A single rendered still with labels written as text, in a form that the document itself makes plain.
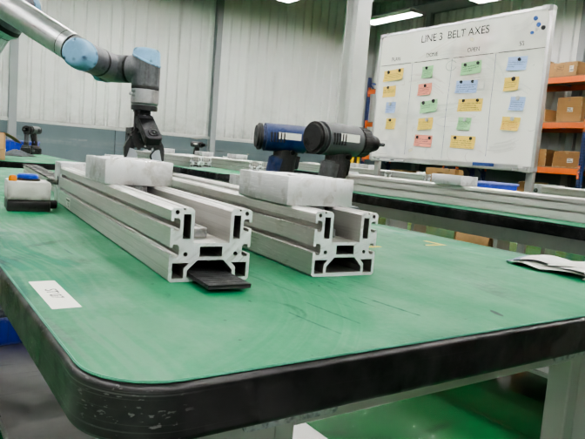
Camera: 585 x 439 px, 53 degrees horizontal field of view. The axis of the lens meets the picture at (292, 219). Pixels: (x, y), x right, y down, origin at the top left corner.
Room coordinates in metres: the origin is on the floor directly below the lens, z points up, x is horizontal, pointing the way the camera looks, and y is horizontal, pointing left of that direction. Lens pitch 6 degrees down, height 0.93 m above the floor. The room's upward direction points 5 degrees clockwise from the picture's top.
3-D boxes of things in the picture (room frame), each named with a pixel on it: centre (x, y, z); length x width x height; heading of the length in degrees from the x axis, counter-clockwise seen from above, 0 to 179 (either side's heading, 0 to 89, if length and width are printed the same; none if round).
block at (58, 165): (1.40, 0.53, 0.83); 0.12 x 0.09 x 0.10; 120
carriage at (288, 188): (0.90, 0.00, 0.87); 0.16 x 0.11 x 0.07; 30
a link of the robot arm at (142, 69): (1.64, 0.44, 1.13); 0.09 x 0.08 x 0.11; 75
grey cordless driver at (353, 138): (1.12, -0.10, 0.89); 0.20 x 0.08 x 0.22; 132
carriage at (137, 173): (1.02, 0.29, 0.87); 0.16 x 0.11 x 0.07; 30
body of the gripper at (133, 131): (1.64, 0.44, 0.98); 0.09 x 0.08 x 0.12; 30
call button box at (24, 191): (1.20, 0.54, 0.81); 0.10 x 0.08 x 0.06; 120
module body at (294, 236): (1.12, 0.13, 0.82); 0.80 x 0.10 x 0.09; 30
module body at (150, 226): (1.02, 0.29, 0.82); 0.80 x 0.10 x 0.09; 30
